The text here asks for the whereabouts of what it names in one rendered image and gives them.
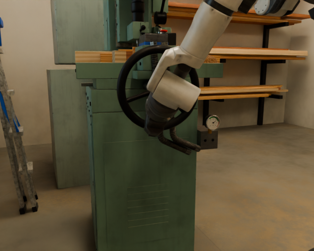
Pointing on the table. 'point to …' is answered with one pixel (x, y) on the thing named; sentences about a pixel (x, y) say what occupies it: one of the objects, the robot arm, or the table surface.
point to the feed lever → (160, 16)
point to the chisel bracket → (133, 31)
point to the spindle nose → (138, 10)
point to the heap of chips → (210, 60)
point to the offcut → (118, 56)
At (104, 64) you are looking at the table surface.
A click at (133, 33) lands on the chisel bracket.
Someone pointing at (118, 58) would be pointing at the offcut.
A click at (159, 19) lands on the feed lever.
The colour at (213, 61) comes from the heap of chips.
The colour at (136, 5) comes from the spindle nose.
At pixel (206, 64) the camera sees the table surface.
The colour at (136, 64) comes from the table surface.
